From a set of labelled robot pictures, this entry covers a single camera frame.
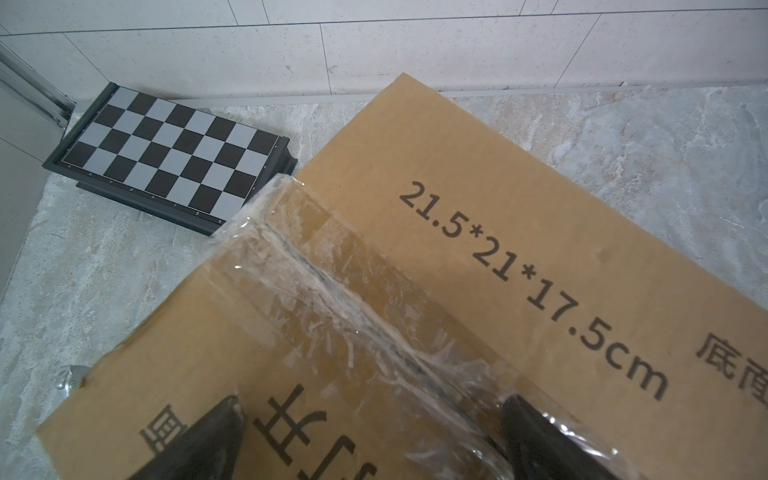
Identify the brown cardboard express box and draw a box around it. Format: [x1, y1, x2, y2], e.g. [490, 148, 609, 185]
[37, 75, 767, 479]

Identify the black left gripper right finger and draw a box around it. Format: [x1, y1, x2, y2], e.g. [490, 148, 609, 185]
[501, 395, 617, 480]

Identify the black white chessboard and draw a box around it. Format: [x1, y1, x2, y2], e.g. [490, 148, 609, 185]
[43, 83, 298, 236]

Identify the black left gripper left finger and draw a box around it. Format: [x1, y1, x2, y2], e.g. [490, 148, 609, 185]
[130, 395, 246, 480]

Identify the clear packing tape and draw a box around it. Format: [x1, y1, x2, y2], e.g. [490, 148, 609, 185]
[206, 175, 640, 479]

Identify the aluminium corner post left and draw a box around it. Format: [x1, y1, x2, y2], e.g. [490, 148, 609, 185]
[1, 44, 75, 128]

